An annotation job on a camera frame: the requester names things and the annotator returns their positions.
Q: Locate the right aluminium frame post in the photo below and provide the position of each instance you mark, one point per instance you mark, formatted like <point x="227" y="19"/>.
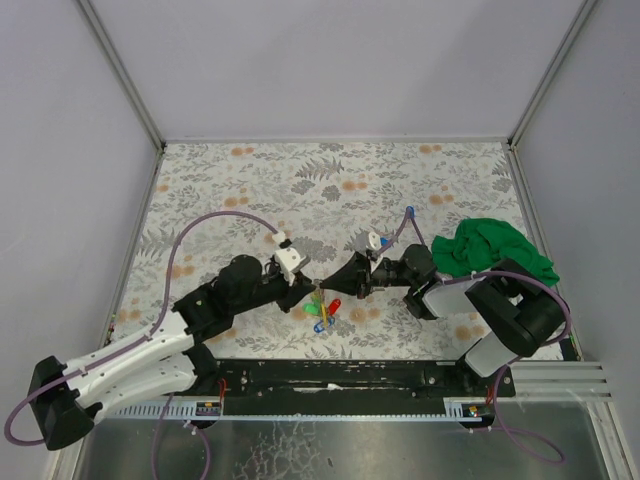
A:
<point x="569" y="39"/>

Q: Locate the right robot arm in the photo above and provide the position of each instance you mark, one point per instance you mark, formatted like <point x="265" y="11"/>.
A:
<point x="522" y="313"/>

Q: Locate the floral table mat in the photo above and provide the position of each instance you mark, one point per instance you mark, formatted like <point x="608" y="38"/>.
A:
<point x="212" y="202"/>

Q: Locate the white cable duct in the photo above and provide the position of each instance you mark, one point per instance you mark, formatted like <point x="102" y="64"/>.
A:
<point x="308" y="407"/>

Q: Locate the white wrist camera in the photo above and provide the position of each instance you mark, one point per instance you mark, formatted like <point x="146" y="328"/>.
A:
<point x="367" y="241"/>
<point x="290" y="260"/>

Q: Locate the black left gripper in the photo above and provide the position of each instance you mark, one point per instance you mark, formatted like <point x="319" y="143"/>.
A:
<point x="288" y="295"/>

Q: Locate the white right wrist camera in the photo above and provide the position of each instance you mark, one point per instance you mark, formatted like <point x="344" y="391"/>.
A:
<point x="367" y="241"/>

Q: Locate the spiral keyring with yellow handle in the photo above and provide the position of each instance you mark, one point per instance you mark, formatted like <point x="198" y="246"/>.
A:
<point x="323" y="309"/>

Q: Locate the left aluminium frame post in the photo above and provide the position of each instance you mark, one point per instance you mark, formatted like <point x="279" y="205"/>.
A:
<point x="98" y="30"/>

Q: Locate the green cloth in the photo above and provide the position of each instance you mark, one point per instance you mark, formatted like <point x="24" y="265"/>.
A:
<point x="480" y="243"/>

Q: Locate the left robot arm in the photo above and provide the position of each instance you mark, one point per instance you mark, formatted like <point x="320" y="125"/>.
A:
<point x="69" y="398"/>

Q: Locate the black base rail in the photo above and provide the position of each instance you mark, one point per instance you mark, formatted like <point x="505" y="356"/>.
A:
<point x="278" y="378"/>

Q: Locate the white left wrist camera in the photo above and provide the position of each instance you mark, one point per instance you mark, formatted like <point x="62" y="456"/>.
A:
<point x="290" y="260"/>

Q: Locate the aluminium frame post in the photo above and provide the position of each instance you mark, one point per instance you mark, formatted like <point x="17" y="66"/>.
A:
<point x="98" y="30"/>
<point x="569" y="39"/>

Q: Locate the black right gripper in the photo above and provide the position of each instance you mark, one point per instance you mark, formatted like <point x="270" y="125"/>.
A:
<point x="363" y="278"/>

